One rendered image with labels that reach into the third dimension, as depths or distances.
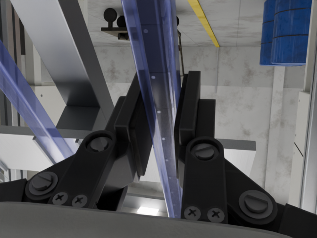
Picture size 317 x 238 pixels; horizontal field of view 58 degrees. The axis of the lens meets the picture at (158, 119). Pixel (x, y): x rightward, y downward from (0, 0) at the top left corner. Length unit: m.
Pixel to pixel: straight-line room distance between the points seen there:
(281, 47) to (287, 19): 0.28
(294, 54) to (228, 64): 6.74
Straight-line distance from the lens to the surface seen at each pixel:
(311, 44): 0.99
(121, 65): 10.73
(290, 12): 3.41
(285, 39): 3.38
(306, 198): 0.61
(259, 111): 10.08
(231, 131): 10.15
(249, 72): 9.98
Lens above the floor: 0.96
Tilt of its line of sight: 9 degrees up
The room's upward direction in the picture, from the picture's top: 179 degrees counter-clockwise
